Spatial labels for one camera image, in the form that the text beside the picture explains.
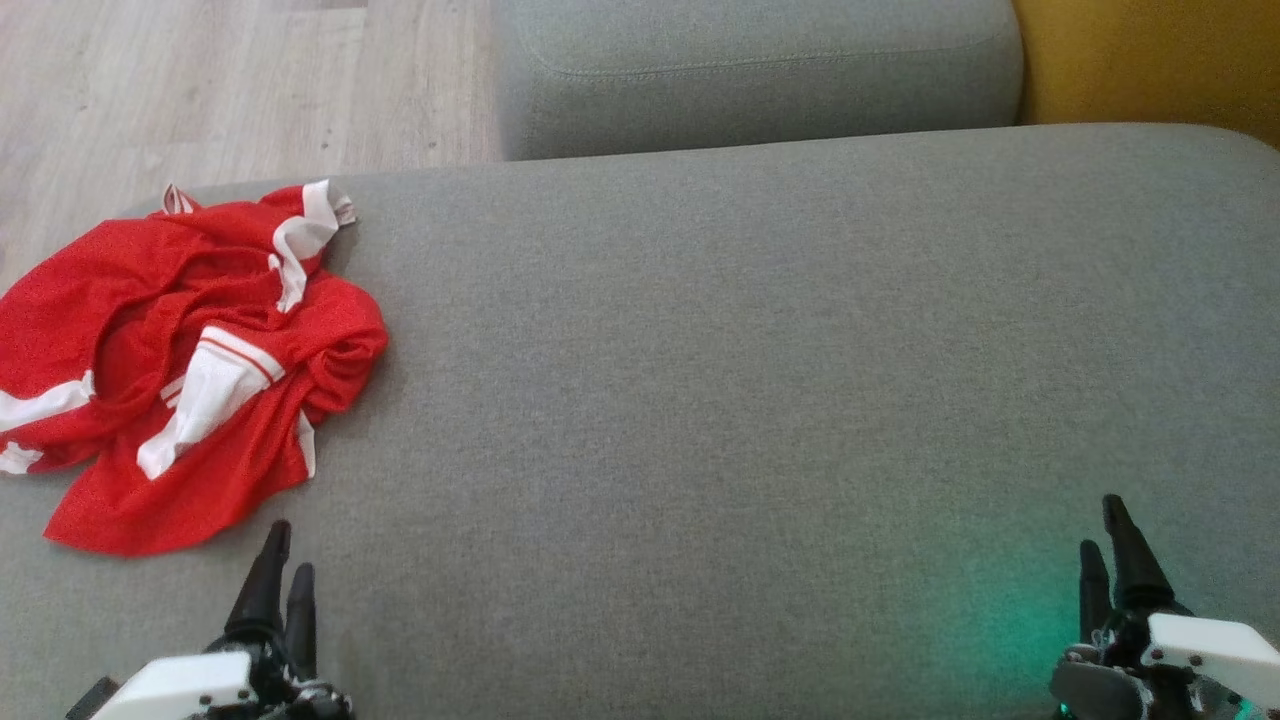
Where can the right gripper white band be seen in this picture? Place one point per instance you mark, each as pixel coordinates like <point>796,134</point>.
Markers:
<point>1200,650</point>

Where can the red white basketball jersey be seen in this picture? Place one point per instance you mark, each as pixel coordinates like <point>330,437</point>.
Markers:
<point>330,340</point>

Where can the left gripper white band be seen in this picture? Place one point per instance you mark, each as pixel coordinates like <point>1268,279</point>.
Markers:
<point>180,685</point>

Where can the yellow upholstered furniture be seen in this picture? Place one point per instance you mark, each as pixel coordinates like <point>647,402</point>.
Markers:
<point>1150,60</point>

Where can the grey sofa back cushion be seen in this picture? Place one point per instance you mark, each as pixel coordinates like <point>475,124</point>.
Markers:
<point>760,70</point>

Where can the grey fabric sofa seat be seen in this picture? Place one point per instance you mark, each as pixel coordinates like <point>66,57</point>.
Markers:
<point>760,400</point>

